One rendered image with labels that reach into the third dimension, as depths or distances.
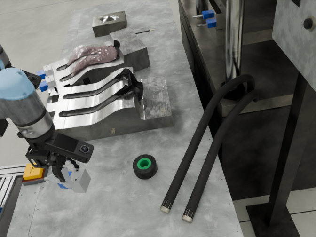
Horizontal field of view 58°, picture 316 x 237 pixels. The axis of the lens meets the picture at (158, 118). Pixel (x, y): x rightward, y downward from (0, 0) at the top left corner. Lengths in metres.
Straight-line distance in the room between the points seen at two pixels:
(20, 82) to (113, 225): 0.50
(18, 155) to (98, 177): 1.55
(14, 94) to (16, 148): 1.97
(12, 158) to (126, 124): 1.58
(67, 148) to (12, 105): 0.17
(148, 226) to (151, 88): 0.58
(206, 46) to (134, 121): 0.68
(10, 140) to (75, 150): 1.99
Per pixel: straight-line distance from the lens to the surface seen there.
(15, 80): 0.63
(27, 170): 1.12
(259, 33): 1.16
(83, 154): 0.72
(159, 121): 1.07
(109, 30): 1.82
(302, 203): 1.88
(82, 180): 0.84
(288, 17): 0.93
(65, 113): 1.18
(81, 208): 0.98
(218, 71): 1.38
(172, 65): 1.42
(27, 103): 0.65
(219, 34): 1.54
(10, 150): 2.60
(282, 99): 1.27
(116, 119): 1.06
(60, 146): 0.72
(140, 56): 1.40
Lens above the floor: 1.59
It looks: 44 degrees down
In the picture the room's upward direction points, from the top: 12 degrees counter-clockwise
